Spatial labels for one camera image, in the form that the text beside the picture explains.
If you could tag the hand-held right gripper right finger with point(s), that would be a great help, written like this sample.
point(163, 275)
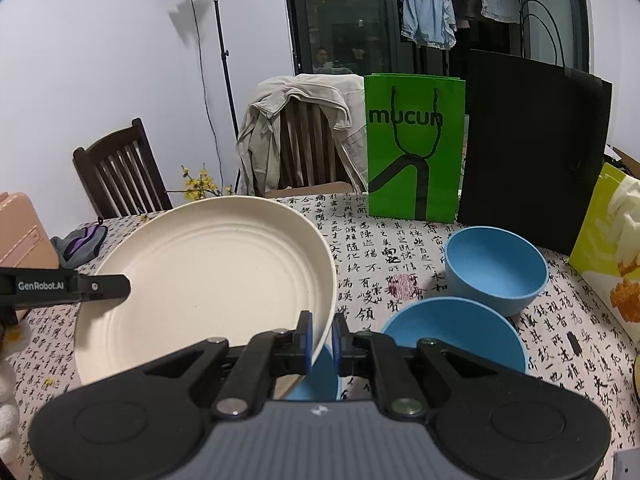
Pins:
point(339, 345)

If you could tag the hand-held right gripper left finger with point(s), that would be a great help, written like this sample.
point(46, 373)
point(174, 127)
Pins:
point(306, 335)

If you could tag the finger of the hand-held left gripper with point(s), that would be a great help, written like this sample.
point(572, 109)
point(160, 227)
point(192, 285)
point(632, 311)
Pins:
point(50, 287)

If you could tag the cream ribbed plate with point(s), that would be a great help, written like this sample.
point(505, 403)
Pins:
point(200, 270)

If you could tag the grey and purple cloth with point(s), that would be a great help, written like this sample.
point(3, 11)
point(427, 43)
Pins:
point(80, 247)

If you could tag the pink ribbed suitcase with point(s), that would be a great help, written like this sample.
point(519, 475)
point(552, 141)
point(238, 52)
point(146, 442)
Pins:
point(25, 230)

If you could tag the fuzzy purple garment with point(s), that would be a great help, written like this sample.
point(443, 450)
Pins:
point(7, 410)

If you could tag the dark wooden chair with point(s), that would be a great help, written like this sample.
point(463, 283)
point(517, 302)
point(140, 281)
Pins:
point(107, 142)

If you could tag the yellow flower branch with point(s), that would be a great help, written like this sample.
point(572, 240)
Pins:
point(202, 180)

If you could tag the wooden chair under jacket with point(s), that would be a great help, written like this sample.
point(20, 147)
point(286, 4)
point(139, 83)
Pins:
point(305, 140)

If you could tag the green paper bag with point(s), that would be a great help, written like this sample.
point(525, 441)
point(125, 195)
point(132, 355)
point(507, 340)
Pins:
point(447, 180)

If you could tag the beige jacket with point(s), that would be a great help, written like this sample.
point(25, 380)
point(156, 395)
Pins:
point(320, 92)

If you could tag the black paper bag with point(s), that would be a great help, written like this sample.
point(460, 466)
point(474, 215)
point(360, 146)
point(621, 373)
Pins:
point(530, 150)

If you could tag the yellow-green printed paper bag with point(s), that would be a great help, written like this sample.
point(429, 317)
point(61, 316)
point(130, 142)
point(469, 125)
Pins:
point(600, 220)

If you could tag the dark sliding glass door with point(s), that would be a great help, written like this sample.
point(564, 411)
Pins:
point(340, 20)

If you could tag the brown cardboard box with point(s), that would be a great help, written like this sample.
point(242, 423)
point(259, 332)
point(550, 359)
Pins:
point(625, 162)

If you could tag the hanging light blue shirt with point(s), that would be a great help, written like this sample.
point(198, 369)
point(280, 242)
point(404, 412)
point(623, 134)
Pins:
point(427, 5)

